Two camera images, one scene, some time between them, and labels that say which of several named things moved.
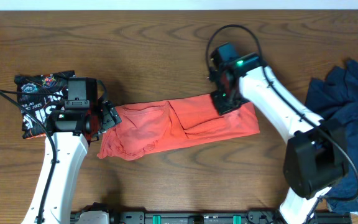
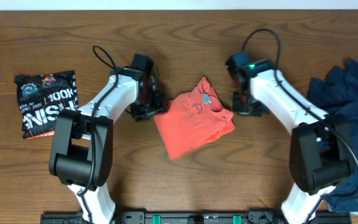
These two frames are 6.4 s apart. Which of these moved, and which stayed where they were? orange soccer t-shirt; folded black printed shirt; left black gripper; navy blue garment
Moved: orange soccer t-shirt; left black gripper
Stayed: folded black printed shirt; navy blue garment
